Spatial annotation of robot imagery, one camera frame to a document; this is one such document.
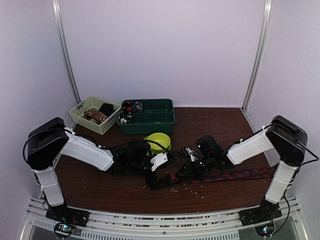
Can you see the pale green perforated basket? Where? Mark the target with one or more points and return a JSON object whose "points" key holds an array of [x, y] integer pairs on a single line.
{"points": [[77, 113]]}

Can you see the dark floral rolled tie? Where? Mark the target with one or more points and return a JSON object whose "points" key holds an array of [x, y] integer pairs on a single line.
{"points": [[137, 107]]}

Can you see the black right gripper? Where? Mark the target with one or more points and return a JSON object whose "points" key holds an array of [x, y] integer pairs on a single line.
{"points": [[190, 172]]}

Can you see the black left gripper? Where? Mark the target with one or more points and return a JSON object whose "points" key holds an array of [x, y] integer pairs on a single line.
{"points": [[157, 184]]}

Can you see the lime green bowl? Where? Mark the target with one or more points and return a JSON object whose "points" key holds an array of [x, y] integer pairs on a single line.
{"points": [[158, 141]]}

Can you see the right aluminium frame post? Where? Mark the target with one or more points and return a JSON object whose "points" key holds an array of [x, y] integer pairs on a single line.
{"points": [[261, 46]]}

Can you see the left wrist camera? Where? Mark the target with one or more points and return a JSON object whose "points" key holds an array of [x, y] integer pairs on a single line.
{"points": [[160, 159]]}

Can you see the red navy striped tie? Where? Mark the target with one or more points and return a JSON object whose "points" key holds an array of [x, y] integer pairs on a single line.
{"points": [[260, 173]]}

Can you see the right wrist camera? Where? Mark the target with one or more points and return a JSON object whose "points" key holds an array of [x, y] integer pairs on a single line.
{"points": [[189, 154]]}

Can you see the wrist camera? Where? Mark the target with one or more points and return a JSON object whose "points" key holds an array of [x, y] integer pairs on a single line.
{"points": [[160, 159], [189, 154]]}

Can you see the green divided organizer tray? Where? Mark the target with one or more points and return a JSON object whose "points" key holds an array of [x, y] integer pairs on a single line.
{"points": [[157, 116]]}

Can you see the black white patterned rolled tie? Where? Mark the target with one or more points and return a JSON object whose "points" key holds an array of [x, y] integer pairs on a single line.
{"points": [[125, 117]]}

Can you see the aluminium frame post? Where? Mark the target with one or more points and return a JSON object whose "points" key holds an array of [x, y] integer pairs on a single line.
{"points": [[261, 46], [65, 53]]}

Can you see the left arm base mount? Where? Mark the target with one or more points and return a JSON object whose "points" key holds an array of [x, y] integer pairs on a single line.
{"points": [[72, 216]]}

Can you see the left aluminium frame post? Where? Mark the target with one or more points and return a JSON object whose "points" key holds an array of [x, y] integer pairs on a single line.
{"points": [[65, 53]]}

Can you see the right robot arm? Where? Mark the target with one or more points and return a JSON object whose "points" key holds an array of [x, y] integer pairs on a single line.
{"points": [[281, 138]]}

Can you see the red black rolled tie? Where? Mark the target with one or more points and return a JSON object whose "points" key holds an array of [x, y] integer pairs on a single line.
{"points": [[127, 105]]}

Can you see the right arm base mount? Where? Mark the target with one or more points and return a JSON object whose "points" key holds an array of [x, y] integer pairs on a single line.
{"points": [[266, 211]]}

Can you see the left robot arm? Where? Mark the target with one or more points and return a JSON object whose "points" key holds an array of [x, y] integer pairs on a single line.
{"points": [[54, 139]]}

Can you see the brown floral tie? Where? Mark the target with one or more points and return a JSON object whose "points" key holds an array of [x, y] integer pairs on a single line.
{"points": [[95, 115]]}

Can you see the lime green plate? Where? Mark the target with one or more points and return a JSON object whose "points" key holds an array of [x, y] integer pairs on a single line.
{"points": [[162, 146]]}

